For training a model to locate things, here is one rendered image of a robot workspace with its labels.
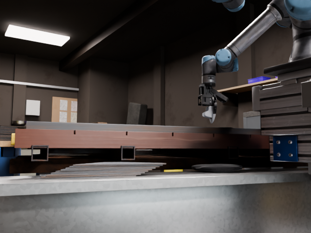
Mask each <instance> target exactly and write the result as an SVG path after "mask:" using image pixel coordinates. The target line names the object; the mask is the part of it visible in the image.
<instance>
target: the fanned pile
mask: <svg viewBox="0 0 311 233"><path fill-rule="evenodd" d="M163 165H166V163H145V162H99V163H87V164H75V165H73V166H69V167H67V168H66V169H61V170H60V171H56V172H52V173H51V174H48V175H46V176H41V177H40V178H35V180H36V179H65V178H108V177H136V175H141V173H145V172H148V170H152V169H155V168H156V167H160V166H163Z"/></svg>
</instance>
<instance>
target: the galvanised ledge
mask: <svg viewBox="0 0 311 233"><path fill-rule="evenodd" d="M41 176H45V175H38V176H5V177H0V196H20V195H39V194H58V193H77V192H96V191H114V190H142V189H160V188H179V187H198V186H217V185H236V184H263V183H282V182H301V181H311V174H309V173H308V168H287V169H254V170H238V171H233V172H202V171H187V172H145V173H141V175H136V177H108V178H65V179H36V180H35V178H40V177H41Z"/></svg>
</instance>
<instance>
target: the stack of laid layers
mask: <svg viewBox="0 0 311 233"><path fill-rule="evenodd" d="M26 129H57V130H95V131H126V132H127V131H132V132H169V133H207V134H245V135H261V129H236V128H208V127H180V126H152V125H124V124H96V123H55V122H26Z"/></svg>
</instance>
